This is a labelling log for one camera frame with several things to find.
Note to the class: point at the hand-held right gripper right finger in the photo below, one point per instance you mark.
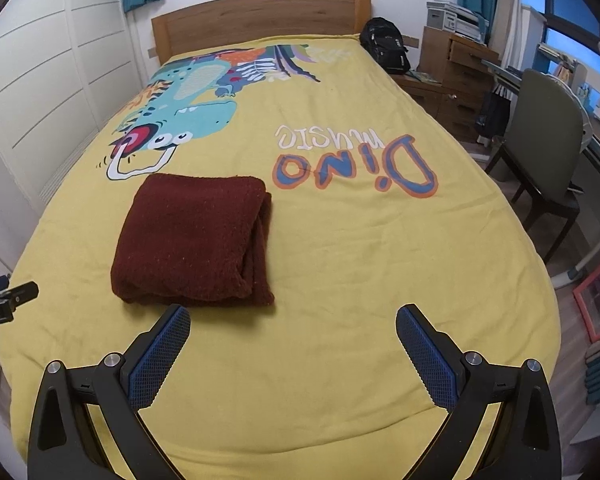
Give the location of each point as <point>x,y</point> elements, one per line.
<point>427,355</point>

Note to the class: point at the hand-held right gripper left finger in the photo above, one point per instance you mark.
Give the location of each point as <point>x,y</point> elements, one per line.
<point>160,355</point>

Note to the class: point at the maroon knit sweater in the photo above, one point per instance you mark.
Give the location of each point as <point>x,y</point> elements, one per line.
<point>190,235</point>

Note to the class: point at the yellow dinosaur printed blanket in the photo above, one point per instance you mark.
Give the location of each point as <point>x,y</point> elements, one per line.
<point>355,260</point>

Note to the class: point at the white wardrobe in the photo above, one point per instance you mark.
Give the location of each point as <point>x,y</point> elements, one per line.
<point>55,60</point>

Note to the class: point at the dark bag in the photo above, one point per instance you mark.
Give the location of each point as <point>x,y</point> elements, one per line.
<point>491,115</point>

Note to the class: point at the grey upholstered chair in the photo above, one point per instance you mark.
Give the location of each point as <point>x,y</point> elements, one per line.
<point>545,125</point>

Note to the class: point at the wooden nightstand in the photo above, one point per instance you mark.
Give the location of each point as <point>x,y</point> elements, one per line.
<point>425,92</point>

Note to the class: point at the wooden desk with drawers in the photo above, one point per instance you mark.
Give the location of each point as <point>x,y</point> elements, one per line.
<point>460,75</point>

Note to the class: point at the black backpack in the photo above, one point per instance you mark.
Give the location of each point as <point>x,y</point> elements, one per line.
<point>385,42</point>

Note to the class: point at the grey printer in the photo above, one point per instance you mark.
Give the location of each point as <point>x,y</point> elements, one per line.
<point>455,20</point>

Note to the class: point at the wooden headboard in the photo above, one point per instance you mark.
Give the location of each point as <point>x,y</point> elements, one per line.
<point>260,20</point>

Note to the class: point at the window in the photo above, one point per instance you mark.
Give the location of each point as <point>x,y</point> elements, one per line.
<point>575,5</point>

